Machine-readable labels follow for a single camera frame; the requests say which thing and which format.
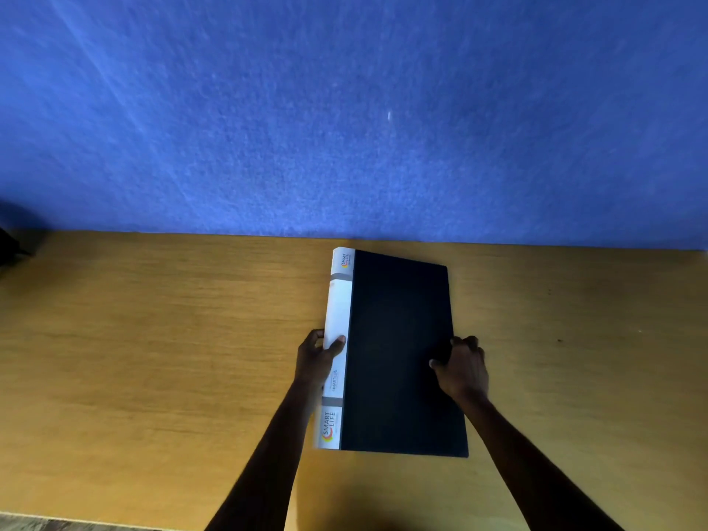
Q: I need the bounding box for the person's left hand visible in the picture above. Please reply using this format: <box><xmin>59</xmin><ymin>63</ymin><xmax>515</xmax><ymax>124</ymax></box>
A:
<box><xmin>295</xmin><ymin>329</ymin><xmax>347</xmax><ymax>389</ymax></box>

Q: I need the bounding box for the person's left forearm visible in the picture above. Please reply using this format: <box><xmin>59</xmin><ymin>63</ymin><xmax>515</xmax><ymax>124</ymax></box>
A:
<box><xmin>205</xmin><ymin>379</ymin><xmax>327</xmax><ymax>531</ymax></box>

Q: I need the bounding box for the black object at table edge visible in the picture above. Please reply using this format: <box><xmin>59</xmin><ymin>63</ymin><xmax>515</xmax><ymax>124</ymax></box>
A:
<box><xmin>0</xmin><ymin>226</ymin><xmax>34</xmax><ymax>267</ymax></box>

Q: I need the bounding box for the person's right hand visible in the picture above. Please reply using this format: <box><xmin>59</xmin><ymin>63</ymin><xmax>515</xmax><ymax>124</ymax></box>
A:
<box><xmin>429</xmin><ymin>336</ymin><xmax>490</xmax><ymax>403</ymax></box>

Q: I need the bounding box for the person's right forearm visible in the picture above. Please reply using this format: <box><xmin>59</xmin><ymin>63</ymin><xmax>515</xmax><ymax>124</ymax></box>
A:
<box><xmin>456</xmin><ymin>393</ymin><xmax>626</xmax><ymax>531</ymax></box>

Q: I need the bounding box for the black folder with white spine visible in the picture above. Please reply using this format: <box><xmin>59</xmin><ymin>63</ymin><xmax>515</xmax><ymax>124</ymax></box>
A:
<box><xmin>315</xmin><ymin>247</ymin><xmax>470</xmax><ymax>458</ymax></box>

